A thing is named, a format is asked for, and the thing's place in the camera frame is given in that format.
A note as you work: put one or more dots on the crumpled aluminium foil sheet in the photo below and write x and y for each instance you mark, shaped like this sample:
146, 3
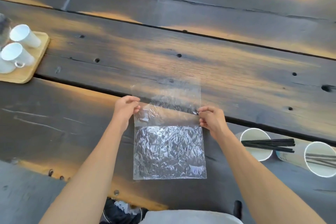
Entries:
169, 151

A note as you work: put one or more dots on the person's right hand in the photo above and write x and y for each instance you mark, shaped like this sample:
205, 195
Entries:
214, 121

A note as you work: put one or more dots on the person's right forearm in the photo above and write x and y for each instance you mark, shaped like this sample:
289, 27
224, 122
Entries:
257, 179

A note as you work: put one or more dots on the white paper cup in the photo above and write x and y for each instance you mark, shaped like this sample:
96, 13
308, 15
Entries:
294, 157
258, 154

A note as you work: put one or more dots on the person's right thumb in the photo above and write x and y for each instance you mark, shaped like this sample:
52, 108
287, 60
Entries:
203, 122

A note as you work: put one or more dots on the person's left thumb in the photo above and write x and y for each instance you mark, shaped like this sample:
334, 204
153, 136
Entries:
136, 108

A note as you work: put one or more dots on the bundle of black stir sticks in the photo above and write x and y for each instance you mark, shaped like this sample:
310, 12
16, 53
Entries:
270, 143

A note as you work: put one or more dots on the person's left hand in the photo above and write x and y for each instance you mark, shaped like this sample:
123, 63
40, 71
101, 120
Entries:
124, 109

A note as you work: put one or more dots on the black and white shoe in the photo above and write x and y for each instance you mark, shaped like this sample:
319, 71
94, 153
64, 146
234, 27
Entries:
119, 212

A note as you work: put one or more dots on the clear plastic bag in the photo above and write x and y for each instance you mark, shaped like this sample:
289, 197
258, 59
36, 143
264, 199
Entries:
168, 105

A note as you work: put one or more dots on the light wooden tray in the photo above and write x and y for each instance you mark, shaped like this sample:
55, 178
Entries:
34, 63

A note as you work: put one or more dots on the white ceramic mug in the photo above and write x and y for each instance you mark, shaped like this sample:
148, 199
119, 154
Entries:
23, 36
5, 66
17, 54

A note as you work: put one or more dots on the person's left forearm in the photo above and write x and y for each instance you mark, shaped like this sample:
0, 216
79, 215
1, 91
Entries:
89, 174

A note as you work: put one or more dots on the white shorts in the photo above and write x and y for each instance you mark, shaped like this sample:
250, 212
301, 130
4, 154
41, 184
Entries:
191, 218

